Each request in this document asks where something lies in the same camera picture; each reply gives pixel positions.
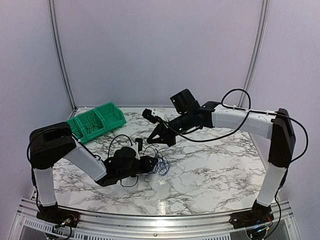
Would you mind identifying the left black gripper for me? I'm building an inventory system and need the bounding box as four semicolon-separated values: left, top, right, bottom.
118;155;158;181

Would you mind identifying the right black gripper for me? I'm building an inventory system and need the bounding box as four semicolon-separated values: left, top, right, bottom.
147;111;194;147

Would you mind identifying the black cable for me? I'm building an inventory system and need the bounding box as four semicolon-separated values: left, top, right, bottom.
143;146;166;173
83;112;103;135
71;122;82;138

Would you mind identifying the blue cable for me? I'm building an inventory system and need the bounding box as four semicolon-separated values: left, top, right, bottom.
153;156;171;176

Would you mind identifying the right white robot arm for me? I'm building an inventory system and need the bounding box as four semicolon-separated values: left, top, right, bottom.
142;89;309;224

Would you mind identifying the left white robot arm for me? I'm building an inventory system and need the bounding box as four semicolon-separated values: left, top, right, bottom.
26;121;158;223

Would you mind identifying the right green bin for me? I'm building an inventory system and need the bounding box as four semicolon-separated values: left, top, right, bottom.
94;102;127;132

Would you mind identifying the green bin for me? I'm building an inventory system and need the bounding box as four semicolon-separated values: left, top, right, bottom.
76;109;107;142
66;117;83;139
94;102;127;132

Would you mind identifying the middle green bin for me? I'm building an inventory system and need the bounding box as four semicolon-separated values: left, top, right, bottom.
76;109;107;142

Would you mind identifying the left green bin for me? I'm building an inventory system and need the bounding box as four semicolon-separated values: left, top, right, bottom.
66;117;83;139

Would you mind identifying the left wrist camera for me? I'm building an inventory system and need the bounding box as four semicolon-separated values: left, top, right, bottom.
133;138;143;160

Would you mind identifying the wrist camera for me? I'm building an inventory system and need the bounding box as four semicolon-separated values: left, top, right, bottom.
142;108;167;124
133;138;143;160

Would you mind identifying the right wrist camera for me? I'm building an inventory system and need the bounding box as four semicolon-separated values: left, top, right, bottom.
142;108;167;124

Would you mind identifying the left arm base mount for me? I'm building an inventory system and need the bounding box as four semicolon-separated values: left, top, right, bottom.
36;201;80;228

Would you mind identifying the aluminium front rail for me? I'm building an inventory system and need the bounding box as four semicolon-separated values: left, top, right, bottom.
9;197;295;240

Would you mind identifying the right corner aluminium post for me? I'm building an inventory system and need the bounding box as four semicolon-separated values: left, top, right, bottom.
243;0;269;93

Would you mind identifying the corner aluminium post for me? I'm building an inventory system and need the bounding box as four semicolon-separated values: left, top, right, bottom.
243;0;269;93
47;0;77;112

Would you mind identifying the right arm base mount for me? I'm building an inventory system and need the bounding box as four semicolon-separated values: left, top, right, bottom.
229;200;274;229

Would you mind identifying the left corner aluminium post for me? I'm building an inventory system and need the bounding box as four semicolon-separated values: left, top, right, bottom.
47;0;77;112

